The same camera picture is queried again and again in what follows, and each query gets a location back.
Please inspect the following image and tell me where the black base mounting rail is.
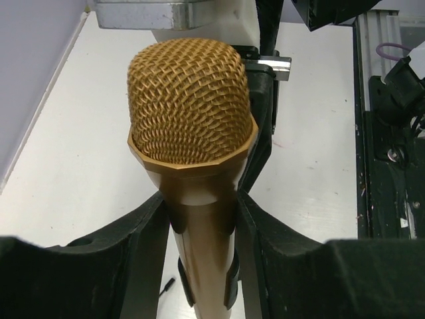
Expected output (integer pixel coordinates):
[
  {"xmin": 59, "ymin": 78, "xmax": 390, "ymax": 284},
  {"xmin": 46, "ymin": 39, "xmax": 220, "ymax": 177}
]
[{"xmin": 354, "ymin": 10, "xmax": 424, "ymax": 239}]

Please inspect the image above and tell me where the black tripod microphone stand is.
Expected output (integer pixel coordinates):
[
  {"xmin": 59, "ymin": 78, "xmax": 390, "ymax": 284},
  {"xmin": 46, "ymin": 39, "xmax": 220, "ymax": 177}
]
[{"xmin": 159, "ymin": 278, "xmax": 176, "ymax": 297}]

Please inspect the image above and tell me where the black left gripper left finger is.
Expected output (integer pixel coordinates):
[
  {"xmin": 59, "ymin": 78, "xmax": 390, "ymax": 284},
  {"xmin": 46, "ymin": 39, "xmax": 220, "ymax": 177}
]
[{"xmin": 1, "ymin": 193, "xmax": 169, "ymax": 318}]

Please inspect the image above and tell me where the black round-base clip stand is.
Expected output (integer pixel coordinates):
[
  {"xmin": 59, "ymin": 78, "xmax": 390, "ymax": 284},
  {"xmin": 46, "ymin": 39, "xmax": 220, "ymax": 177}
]
[{"xmin": 177, "ymin": 252, "xmax": 240, "ymax": 318}]

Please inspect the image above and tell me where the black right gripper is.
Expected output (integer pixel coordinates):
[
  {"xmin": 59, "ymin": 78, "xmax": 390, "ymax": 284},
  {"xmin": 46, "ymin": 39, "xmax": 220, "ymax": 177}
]
[{"xmin": 233, "ymin": 45, "xmax": 292, "ymax": 193}]

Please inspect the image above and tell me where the gold microphone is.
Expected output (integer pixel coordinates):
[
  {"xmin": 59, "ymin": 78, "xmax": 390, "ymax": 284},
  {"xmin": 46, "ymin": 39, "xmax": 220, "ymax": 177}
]
[{"xmin": 126, "ymin": 37, "xmax": 260, "ymax": 319}]

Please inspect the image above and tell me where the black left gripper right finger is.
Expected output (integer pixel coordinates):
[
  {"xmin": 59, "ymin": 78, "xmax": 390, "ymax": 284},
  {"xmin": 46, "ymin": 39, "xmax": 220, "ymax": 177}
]
[{"xmin": 236, "ymin": 192, "xmax": 424, "ymax": 318}]

